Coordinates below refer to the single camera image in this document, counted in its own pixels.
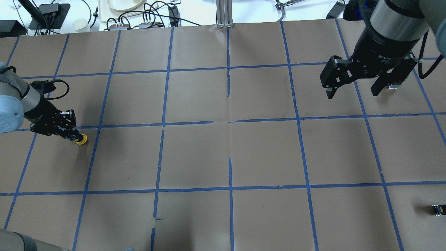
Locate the beige plate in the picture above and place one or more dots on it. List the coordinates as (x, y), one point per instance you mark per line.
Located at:
(124, 5)

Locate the white paper cup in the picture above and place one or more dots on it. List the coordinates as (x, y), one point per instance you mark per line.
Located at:
(81, 26)

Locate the beige tray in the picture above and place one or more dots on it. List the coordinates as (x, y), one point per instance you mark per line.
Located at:
(105, 12)

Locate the aluminium frame post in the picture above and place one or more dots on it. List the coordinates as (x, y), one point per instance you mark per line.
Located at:
(224, 18)

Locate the black power adapter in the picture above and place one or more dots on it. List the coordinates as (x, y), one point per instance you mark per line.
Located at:
(336, 10)
(173, 16)

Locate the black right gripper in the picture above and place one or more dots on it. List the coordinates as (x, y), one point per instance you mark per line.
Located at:
(380, 50)

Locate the yellow push button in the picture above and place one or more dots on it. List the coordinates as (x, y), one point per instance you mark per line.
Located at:
(82, 140)

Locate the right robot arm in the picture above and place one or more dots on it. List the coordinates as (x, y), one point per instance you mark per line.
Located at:
(407, 20)

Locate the small circuit board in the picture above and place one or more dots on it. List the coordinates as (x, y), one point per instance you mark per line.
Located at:
(149, 25)
(117, 26)

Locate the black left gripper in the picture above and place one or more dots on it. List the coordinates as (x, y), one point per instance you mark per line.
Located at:
(43, 114)

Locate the red push button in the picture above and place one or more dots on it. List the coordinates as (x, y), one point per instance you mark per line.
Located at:
(439, 209)

